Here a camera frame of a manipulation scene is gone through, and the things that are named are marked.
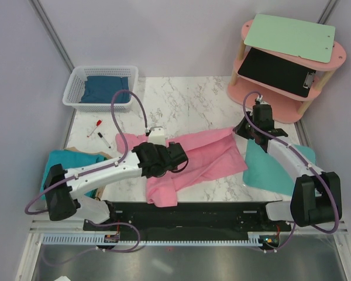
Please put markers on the folded teal t-shirt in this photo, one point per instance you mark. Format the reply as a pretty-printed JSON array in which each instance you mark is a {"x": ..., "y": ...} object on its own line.
[{"x": 71, "y": 159}]

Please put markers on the black marker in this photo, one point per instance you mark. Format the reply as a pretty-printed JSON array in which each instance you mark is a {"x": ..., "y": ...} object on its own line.
[{"x": 104, "y": 140}]

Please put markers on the white plastic basket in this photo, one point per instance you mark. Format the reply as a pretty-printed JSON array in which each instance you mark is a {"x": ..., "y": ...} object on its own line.
[{"x": 75, "y": 87}]

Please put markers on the black clipboard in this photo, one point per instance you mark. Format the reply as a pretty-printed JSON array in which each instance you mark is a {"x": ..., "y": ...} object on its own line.
[{"x": 277, "y": 72}]

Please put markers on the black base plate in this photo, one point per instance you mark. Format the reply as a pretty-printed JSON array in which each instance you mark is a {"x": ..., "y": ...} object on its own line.
[{"x": 188, "y": 221}]

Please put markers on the white cable duct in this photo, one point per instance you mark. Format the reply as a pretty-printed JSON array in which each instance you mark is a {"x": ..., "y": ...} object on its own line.
[{"x": 111, "y": 240}]

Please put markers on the pink t-shirt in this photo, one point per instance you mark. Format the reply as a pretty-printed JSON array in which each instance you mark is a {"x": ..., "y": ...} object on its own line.
[{"x": 212, "y": 154}]

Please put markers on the red capped marker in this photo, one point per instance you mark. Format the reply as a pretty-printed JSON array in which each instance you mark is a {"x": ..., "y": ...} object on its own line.
[{"x": 95, "y": 127}]

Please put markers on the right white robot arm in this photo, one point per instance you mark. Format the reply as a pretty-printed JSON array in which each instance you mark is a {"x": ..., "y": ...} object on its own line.
[{"x": 315, "y": 194}]

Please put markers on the folded tan t-shirt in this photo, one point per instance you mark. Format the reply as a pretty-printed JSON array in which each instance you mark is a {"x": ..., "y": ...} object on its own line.
[{"x": 101, "y": 191}]

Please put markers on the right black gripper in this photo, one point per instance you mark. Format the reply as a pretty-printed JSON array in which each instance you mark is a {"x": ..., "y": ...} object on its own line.
[{"x": 239, "y": 130}]

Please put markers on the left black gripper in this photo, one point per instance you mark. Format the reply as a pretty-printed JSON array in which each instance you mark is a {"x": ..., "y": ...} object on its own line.
[{"x": 158, "y": 147}]

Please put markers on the aluminium rail frame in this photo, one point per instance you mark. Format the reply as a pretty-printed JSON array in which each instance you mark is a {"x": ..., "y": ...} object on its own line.
[{"x": 42, "y": 224}]

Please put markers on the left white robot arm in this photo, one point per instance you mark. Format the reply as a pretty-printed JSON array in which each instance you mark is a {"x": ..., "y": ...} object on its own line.
[{"x": 66, "y": 188}]

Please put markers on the teal folding board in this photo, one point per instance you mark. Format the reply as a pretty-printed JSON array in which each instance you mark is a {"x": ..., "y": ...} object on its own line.
[{"x": 264, "y": 172}]

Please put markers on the pink three-tier shelf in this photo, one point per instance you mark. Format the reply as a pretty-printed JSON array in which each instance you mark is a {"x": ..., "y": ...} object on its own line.
[{"x": 287, "y": 107}]

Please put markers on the dark blue t-shirt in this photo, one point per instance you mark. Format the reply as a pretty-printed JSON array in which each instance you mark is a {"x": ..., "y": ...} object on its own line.
[{"x": 101, "y": 89}]

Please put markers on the light green board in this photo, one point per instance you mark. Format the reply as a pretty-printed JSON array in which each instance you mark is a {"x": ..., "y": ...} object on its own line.
[{"x": 293, "y": 37}]

